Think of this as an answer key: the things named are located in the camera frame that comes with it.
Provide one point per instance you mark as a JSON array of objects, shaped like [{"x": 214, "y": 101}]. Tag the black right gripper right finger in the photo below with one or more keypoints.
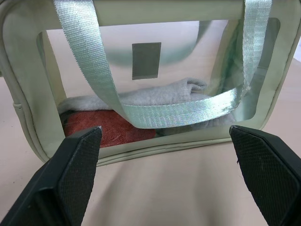
[{"x": 261, "y": 174}]

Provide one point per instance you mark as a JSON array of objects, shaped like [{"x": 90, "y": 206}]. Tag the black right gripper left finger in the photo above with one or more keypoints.
[{"x": 63, "y": 179}]

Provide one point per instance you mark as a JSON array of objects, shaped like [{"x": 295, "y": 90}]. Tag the pale green clear-window bag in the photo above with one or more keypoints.
[{"x": 178, "y": 70}]

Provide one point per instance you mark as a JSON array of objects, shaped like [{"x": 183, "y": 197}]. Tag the red folded towel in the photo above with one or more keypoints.
[{"x": 110, "y": 128}]

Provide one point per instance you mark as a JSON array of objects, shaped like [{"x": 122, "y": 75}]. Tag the grey folded towel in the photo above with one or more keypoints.
[{"x": 155, "y": 96}]

